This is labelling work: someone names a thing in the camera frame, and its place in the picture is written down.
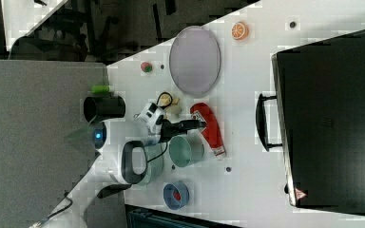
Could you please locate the black toaster oven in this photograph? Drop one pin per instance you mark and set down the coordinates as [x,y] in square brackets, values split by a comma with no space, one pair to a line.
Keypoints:
[320,94]

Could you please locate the peeled toy banana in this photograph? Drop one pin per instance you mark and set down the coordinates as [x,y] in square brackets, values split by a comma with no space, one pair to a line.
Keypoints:
[170,105]

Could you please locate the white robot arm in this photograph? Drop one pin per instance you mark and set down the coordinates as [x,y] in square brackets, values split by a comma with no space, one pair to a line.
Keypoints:
[122,161]

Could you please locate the green strainer bowl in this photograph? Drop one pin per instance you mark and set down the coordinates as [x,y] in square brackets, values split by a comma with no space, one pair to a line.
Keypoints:
[155,167]

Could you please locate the toy orange slice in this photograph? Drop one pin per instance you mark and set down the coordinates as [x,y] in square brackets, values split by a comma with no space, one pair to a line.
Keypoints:
[240,31]

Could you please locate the green marker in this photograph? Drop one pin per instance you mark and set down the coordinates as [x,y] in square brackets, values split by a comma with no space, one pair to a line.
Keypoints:
[101,89]

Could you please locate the round grey plate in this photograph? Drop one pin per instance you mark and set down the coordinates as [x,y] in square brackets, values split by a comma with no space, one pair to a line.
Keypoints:
[195,61]

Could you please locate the red ketchup bottle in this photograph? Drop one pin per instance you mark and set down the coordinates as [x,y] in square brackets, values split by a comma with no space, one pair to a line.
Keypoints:
[211,132]

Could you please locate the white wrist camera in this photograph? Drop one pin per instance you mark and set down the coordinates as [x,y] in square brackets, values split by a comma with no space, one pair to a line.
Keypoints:
[153,117]

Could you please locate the toy strawberry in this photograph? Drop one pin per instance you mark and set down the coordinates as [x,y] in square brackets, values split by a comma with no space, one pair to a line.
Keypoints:
[146,67]

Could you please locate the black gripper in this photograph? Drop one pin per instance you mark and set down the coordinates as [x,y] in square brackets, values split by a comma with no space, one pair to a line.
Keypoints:
[170,130]

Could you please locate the green mug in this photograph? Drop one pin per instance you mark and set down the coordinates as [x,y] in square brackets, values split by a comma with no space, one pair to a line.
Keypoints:
[186,150]

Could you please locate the black cylinder post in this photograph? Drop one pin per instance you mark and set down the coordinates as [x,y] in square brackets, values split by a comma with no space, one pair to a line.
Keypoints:
[97,109]
[112,190]

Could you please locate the black cylinder post front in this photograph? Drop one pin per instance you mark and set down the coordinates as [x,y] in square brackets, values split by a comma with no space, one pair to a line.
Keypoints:
[112,190]

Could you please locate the blue tape roll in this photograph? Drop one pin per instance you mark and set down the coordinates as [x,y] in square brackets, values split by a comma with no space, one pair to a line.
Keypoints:
[176,195]

